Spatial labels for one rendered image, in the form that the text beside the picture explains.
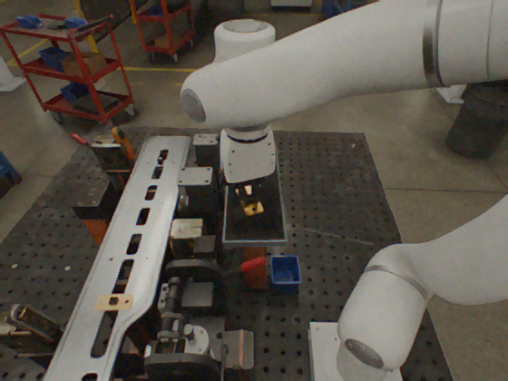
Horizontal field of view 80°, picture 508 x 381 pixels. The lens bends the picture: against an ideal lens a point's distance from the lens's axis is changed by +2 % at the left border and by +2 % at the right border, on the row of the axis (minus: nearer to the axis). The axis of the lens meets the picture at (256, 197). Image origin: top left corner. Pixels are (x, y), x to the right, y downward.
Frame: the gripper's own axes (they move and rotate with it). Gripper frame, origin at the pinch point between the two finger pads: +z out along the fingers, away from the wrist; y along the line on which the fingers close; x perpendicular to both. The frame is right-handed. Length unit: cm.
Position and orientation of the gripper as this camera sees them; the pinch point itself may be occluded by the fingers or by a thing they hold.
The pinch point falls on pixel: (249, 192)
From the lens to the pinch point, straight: 63.4
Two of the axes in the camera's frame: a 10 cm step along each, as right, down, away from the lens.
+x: 3.3, 6.7, -6.7
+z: 0.0, 7.1, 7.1
